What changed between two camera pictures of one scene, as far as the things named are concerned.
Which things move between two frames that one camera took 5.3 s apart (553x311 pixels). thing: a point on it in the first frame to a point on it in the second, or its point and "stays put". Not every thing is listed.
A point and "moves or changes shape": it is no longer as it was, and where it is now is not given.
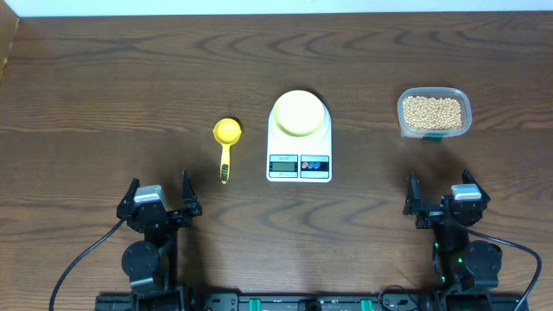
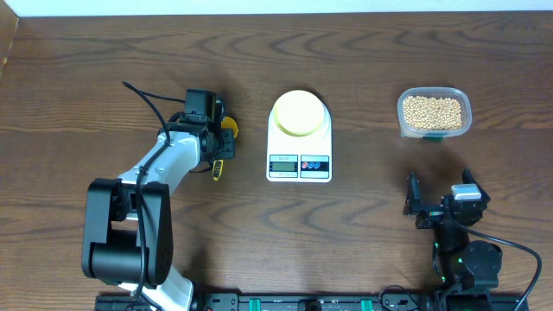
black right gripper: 413,206 stays put
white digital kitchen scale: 299,159 stays put
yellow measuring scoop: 226,132 moves or changes shape
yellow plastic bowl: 298,112 stays put
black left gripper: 191,210 to 227,151
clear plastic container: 433,113 stays put
